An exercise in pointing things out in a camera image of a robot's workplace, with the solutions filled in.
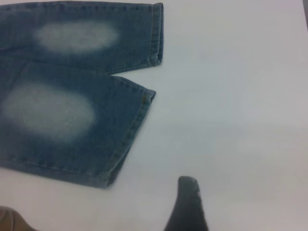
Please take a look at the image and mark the blue denim jeans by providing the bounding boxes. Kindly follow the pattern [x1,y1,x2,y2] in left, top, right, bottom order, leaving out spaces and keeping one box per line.
[0,1,165,190]

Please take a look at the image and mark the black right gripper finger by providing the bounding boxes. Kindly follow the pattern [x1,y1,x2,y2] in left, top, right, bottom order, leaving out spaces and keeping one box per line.
[163,175,209,231]

